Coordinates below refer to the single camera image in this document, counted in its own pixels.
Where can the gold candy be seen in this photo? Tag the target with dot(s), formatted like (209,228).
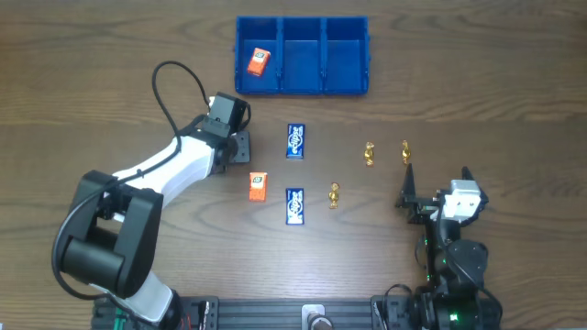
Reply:
(369,153)
(405,152)
(333,195)

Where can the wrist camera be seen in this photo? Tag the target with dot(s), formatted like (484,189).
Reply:
(463,197)
(227,110)

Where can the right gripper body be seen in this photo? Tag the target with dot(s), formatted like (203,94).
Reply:
(422,211)

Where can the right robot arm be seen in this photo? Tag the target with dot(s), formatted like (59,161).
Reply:
(463,261)

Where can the blue candy pack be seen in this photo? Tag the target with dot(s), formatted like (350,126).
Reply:
(295,206)
(295,141)

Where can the blue tray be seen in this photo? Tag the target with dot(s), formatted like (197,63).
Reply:
(300,69)

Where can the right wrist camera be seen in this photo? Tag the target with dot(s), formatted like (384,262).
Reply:
(463,197)

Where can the orange candy box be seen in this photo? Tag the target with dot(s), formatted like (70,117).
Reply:
(258,62)
(258,188)

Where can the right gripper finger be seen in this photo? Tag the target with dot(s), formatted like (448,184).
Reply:
(467,175)
(408,192)

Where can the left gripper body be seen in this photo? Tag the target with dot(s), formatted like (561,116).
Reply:
(240,147)

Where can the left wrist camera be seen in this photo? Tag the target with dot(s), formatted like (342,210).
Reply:
(227,110)

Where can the mounting rail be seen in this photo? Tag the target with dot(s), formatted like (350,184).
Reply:
(266,316)

